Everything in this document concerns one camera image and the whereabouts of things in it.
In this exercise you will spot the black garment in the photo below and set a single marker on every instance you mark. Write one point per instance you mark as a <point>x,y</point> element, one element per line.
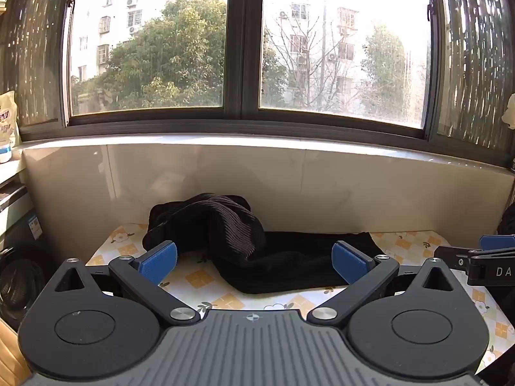
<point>507,219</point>

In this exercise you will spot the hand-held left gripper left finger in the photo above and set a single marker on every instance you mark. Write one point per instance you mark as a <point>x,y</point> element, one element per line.
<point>159,264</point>

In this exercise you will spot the wooden panel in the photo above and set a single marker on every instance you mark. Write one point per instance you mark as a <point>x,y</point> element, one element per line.
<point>10,354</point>

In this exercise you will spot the green tree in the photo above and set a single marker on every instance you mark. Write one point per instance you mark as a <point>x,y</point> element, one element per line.
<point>169,56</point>

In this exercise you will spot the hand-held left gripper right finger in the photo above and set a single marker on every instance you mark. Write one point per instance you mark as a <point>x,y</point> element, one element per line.
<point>349,267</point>

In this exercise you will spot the floral checkered tablecloth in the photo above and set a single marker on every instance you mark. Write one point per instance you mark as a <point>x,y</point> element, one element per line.
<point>201,279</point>

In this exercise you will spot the white apartment building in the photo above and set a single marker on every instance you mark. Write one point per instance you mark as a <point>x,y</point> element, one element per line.
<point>342,20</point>

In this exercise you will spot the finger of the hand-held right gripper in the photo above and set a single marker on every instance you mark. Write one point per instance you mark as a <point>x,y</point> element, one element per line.
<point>498,243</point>
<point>450,256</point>

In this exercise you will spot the white crumpled object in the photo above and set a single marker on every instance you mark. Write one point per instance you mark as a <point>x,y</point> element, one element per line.
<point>509,110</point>

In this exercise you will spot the front-loading washing machine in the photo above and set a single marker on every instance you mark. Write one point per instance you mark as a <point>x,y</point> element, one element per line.
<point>20,277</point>

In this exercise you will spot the white printed pouch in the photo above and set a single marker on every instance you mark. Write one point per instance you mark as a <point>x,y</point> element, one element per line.
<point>6,120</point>

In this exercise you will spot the dark framed window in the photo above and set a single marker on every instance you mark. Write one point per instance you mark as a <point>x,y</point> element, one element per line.
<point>243,48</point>

